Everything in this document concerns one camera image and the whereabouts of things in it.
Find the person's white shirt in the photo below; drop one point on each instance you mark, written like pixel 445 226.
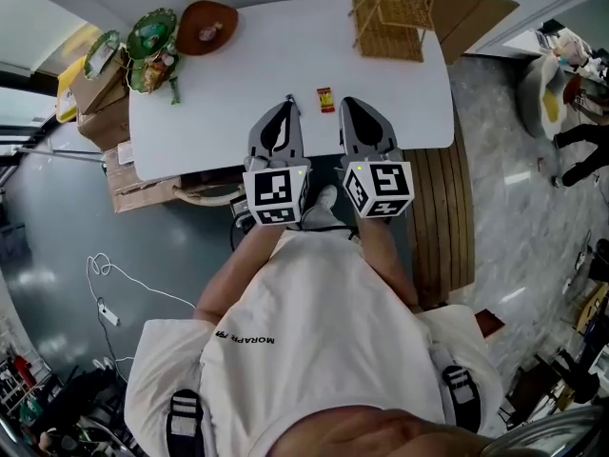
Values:
pixel 309 350

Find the black framed glass door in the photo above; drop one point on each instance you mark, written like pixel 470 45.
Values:
pixel 12 79

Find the person's light trouser leg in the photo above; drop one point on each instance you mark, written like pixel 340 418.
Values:
pixel 319 217

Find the red wooden stool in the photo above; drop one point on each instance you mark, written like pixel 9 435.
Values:
pixel 489 323

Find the person's left forearm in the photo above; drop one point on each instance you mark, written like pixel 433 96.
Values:
pixel 228 274

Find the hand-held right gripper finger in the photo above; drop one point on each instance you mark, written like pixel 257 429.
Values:
pixel 351 136
pixel 390 141

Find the light wooden chair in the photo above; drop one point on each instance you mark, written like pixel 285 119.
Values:
pixel 204 201

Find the brown wooden bowl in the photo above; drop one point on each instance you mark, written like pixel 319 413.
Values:
pixel 190 22

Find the red yellow snack packet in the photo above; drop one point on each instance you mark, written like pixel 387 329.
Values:
pixel 326 99

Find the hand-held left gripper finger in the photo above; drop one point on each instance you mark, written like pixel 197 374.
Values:
pixel 295 145
pixel 261 141

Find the flat cardboard box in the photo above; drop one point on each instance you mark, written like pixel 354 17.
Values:
pixel 97 88

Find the wicker basket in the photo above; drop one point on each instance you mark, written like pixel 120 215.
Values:
pixel 390 41

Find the white yellow egg cushion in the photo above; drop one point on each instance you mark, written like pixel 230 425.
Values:
pixel 551 107

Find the green tiered dish stand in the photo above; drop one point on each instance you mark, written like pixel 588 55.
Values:
pixel 152 31

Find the white electronics box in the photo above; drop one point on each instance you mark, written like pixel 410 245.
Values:
pixel 239 207

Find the flat brown cardboard sheet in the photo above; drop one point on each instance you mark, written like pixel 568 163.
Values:
pixel 476 17

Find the grey beanbag seat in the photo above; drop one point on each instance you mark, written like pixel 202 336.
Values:
pixel 525 103

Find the person's chin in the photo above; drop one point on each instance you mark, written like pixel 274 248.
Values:
pixel 380 436

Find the red container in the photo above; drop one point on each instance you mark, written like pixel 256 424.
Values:
pixel 22 369

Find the black bag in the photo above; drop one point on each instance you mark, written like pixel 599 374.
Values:
pixel 85 393

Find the large labelled cardboard box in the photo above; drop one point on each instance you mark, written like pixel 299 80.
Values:
pixel 138 193

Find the plain cardboard box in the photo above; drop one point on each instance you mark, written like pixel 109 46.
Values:
pixel 102 129

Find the brown slatted wooden platform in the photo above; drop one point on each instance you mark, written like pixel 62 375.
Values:
pixel 442 217

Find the yellow box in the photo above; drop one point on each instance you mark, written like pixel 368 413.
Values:
pixel 66 98

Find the grey metal pole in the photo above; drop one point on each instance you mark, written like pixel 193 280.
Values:
pixel 62 154

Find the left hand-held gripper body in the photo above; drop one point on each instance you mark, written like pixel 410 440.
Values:
pixel 273 191

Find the pink plush toy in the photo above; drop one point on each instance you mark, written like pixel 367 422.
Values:
pixel 571 50

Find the person's white shoe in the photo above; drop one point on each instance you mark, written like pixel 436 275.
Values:
pixel 326 197

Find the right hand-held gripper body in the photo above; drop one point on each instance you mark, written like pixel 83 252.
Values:
pixel 380 184

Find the dark grey crate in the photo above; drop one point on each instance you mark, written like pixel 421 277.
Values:
pixel 12 243

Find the white power strip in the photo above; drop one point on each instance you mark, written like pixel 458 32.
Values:
pixel 108 312

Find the person's right forearm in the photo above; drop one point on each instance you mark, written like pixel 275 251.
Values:
pixel 385 260

